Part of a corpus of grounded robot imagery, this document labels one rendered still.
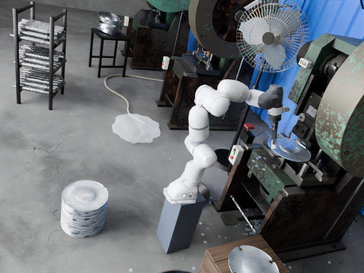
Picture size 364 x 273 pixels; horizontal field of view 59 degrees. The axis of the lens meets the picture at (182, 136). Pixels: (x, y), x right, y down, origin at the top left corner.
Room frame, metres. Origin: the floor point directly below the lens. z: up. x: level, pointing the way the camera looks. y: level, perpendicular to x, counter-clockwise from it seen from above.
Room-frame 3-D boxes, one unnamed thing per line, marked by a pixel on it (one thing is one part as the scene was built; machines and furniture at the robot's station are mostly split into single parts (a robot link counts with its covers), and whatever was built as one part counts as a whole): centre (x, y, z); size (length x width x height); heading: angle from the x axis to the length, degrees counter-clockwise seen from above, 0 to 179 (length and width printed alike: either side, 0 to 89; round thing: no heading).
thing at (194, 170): (1.54, -0.15, 0.71); 0.18 x 0.11 x 0.25; 36
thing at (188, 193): (1.54, -0.09, 0.52); 0.22 x 0.19 x 0.14; 125
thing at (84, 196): (1.53, 0.51, 0.25); 0.29 x 0.29 x 0.01
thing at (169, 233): (1.57, -0.12, 0.23); 0.18 x 0.18 x 0.45; 35
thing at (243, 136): (2.10, -0.47, 0.62); 0.10 x 0.06 x 0.20; 28
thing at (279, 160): (1.85, -0.66, 0.72); 0.25 x 0.14 x 0.14; 118
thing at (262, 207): (1.94, -0.82, 0.31); 0.43 x 0.42 x 0.01; 28
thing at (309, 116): (1.91, -0.78, 1.04); 0.17 x 0.15 x 0.30; 118
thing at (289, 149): (1.87, -0.70, 0.78); 0.29 x 0.29 x 0.01
